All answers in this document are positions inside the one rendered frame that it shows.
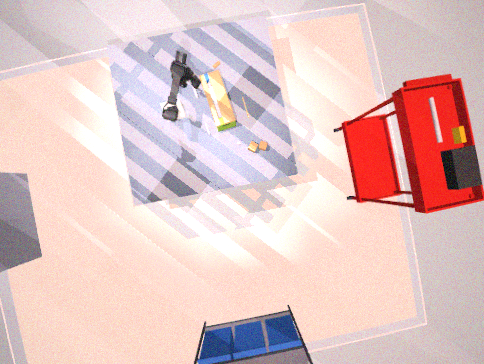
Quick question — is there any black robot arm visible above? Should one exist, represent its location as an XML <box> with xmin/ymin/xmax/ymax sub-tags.
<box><xmin>162</xmin><ymin>51</ymin><xmax>188</xmax><ymax>122</ymax></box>

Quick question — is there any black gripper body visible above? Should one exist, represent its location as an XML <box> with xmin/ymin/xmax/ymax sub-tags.
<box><xmin>183</xmin><ymin>68</ymin><xmax>201</xmax><ymax>89</ymax></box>

